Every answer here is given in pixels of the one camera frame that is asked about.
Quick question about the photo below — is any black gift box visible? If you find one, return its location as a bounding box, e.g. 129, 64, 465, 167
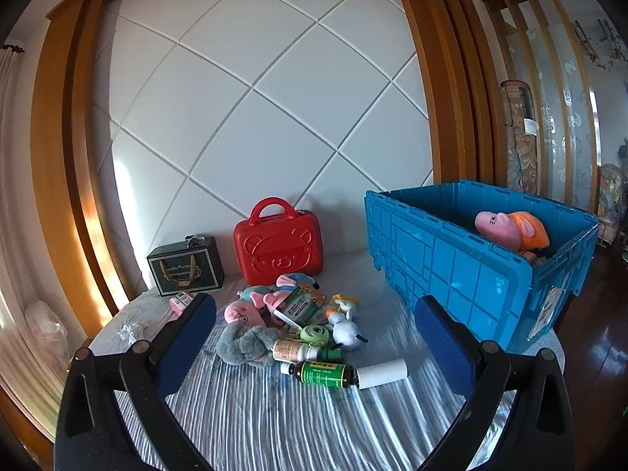
146, 235, 224, 298

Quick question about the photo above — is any pile of bagged clutter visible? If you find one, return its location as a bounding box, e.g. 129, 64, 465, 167
596, 162, 628, 246

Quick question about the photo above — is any hanging ceiling decoration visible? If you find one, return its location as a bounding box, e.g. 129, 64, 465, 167
571, 17, 621, 67

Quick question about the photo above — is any sheer curtain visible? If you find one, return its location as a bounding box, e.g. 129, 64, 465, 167
0, 46, 74, 403

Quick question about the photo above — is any pig plush teal shirt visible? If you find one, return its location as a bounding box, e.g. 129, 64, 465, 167
224, 285, 268, 327

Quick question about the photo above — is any blue plastic storage crate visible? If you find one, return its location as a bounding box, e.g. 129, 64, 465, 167
364, 180, 600, 354

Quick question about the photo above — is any white snowman plush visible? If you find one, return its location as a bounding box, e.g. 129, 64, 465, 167
328, 310, 369, 351

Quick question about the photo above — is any white bottle orange label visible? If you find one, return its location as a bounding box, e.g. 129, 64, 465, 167
272, 338, 322, 362

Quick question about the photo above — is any pig plush blue shirt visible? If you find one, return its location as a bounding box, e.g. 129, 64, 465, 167
265, 273, 322, 315

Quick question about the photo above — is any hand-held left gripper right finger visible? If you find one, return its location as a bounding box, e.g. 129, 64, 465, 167
414, 295, 576, 471

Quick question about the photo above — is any small pink carton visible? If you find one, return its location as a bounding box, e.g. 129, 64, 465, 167
169, 292, 196, 316

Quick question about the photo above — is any red plastic toy case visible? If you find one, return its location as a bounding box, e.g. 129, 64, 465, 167
233, 197, 322, 286

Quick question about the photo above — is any white cylinder roll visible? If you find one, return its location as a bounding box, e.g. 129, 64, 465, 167
356, 358, 409, 391

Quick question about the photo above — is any green one-eyed plush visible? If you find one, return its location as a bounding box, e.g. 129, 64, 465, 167
299, 324, 332, 347

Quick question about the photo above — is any wooden wall frame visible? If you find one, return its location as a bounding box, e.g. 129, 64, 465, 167
30, 0, 496, 344

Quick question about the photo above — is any dark bottle green label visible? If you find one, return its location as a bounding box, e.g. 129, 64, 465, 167
281, 360, 358, 388

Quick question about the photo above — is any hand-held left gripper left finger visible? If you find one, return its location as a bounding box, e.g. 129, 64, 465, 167
53, 292, 218, 471

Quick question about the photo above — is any grey plush toy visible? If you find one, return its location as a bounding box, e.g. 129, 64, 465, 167
216, 325, 280, 366

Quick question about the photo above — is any wooden partition screen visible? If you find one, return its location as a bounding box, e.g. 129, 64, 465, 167
480, 0, 602, 217

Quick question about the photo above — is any green medicine box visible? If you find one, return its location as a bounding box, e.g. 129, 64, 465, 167
273, 287, 322, 327

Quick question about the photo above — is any pig plush orange dress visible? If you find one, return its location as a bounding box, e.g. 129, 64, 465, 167
474, 210, 551, 252

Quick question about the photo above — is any rolled patterned carpet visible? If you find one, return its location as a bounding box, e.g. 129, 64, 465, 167
499, 79, 543, 194

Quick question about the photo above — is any striped cloth covered desktop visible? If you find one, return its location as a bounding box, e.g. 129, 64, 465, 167
88, 250, 565, 471

